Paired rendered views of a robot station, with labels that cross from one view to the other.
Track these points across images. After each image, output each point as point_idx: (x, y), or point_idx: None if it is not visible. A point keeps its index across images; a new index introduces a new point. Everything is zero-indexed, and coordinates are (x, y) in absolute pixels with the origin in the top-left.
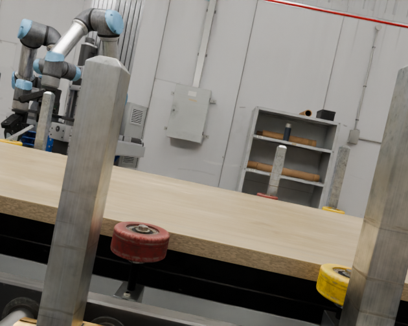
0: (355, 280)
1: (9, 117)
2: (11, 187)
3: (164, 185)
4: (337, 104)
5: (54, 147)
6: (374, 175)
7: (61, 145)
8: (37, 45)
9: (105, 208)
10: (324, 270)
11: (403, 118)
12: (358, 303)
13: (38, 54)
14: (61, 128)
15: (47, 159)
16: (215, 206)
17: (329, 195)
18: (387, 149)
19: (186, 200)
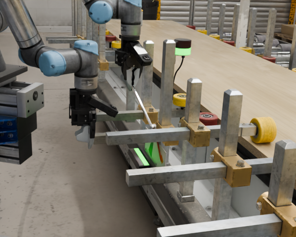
0: (269, 43)
1: (101, 102)
2: (276, 68)
3: (188, 61)
4: None
5: (20, 130)
6: (270, 27)
7: (28, 118)
8: None
9: (261, 61)
10: (249, 49)
11: (275, 18)
12: (271, 46)
13: None
14: (39, 90)
15: (212, 78)
16: (206, 55)
17: (96, 35)
18: (272, 23)
19: (213, 58)
